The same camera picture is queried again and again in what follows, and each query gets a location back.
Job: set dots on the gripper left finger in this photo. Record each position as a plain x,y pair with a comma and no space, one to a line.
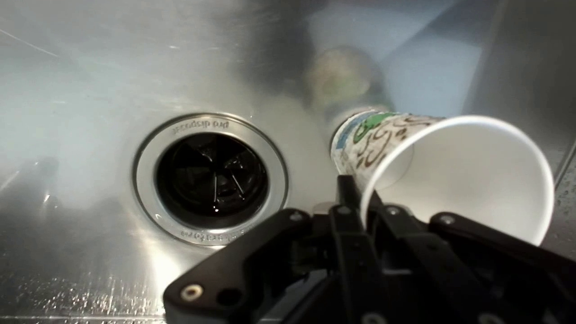
252,265

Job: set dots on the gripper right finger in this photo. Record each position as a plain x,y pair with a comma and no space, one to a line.
450,261

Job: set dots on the printed white paper cup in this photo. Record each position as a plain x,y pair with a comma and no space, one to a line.
450,175

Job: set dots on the sink drain with black flaps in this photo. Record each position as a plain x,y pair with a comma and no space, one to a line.
210,178

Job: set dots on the stainless steel sink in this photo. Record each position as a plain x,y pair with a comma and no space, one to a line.
135,135

